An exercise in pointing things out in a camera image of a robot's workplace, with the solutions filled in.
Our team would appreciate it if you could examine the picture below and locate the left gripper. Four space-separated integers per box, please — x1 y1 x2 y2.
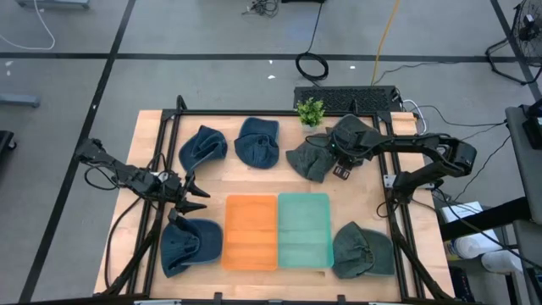
156 169 212 222

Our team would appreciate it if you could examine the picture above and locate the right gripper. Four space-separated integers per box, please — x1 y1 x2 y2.
332 126 382 181

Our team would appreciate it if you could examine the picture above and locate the dark blue denim cap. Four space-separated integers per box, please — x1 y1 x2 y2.
159 215 224 279
178 125 229 173
233 117 281 169

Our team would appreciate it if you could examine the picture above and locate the orange translucent plastic bin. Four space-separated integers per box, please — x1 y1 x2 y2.
221 193 279 272

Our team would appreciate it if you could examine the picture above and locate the small green potted plant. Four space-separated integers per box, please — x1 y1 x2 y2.
295 97 326 132

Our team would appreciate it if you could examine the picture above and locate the teal translucent plastic bin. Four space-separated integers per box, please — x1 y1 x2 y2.
277 192 335 269

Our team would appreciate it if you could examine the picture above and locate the white box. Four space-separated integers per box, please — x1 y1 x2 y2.
440 201 484 224

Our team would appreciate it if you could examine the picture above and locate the black beam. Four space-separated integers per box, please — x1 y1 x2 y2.
440 197 533 242

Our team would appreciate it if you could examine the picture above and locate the white paper roll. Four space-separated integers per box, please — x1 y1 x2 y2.
481 249 524 275
455 230 503 259

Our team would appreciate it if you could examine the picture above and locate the grey side table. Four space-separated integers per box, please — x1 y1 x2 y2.
505 105 542 213

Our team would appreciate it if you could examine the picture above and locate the black chair base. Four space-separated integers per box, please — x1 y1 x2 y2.
0 130 18 158

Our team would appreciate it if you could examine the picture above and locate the black device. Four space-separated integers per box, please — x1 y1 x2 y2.
522 99 542 150

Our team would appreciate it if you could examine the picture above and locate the grey floor bar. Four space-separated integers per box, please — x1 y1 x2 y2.
0 93 41 108

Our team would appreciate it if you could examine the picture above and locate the black floor fan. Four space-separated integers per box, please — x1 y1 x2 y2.
485 0 542 86

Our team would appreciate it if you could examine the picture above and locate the black aluminium table frame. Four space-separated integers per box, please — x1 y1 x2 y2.
92 95 456 304

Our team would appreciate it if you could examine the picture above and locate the white cable loop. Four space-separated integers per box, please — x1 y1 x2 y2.
401 99 429 136

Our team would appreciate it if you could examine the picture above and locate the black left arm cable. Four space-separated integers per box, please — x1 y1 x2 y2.
83 152 169 191

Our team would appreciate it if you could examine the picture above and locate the black coiled cable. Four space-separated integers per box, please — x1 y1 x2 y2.
295 0 330 82

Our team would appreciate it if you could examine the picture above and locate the yellow cable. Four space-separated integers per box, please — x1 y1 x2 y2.
370 0 401 86

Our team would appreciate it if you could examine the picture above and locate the black cable tangle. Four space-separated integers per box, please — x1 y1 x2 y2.
241 0 280 18

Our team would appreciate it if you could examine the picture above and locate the white floor cable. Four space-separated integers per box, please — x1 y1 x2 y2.
0 0 57 51

